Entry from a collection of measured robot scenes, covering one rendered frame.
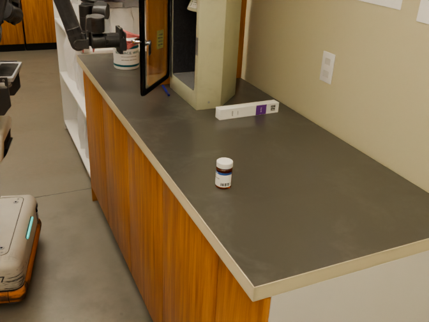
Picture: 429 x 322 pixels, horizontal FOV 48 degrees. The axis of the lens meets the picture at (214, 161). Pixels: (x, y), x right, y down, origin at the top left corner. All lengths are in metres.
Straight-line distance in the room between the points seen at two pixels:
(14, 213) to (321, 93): 1.61
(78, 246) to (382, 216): 1.84
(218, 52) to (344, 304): 1.11
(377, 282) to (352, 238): 0.13
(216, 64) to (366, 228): 0.96
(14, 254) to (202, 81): 1.13
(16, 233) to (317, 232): 1.60
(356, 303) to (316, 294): 0.15
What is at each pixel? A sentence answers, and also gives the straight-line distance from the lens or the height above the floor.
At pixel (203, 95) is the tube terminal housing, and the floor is 1.00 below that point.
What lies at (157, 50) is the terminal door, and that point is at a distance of 2.09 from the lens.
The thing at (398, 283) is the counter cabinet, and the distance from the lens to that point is 1.39.
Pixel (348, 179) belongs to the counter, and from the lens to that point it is 1.57.
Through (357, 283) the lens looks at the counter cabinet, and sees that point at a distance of 1.28.
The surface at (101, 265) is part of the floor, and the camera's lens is 2.66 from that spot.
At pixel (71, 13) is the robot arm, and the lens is 1.94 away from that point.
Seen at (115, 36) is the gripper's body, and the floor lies 1.22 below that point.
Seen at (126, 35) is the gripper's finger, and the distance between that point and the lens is 1.99.
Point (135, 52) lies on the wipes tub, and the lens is 2.55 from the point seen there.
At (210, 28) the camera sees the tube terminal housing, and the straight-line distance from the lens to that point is 1.94.
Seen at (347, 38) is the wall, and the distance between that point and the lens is 1.85.
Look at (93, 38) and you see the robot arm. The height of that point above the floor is 1.21.
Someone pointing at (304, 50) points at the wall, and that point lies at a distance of 2.06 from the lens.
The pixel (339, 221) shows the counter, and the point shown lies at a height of 0.94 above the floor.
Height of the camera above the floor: 1.64
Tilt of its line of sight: 26 degrees down
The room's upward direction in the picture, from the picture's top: 3 degrees clockwise
